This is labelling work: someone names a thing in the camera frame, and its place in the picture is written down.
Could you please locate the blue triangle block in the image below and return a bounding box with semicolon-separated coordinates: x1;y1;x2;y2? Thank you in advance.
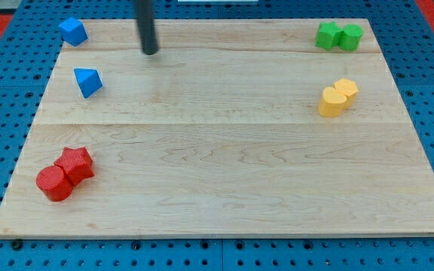
74;68;102;98

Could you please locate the blue cube block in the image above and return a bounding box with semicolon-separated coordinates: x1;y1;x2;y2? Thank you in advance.
58;17;88;47

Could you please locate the light wooden board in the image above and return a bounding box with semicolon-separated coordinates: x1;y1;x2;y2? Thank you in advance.
0;19;434;239

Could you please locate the yellow heart block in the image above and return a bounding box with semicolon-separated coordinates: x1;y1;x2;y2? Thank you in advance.
318;87;347;117

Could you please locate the yellow hexagon block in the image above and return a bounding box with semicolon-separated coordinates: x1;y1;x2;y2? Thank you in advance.
333;78;359;109

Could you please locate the red star block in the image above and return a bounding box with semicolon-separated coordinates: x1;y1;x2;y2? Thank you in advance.
53;147;94;186

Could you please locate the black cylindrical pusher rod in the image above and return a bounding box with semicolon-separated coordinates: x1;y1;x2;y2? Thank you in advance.
134;0;159;55

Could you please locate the green star block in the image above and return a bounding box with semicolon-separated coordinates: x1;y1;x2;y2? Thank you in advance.
315;22;343;50

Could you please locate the green cylinder block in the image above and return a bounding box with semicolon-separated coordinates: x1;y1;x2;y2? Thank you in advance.
338;24;364;51

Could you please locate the red cylinder block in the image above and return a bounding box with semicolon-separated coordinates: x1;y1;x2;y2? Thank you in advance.
36;166;73;202

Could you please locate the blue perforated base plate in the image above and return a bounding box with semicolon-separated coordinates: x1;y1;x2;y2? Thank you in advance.
0;0;434;270

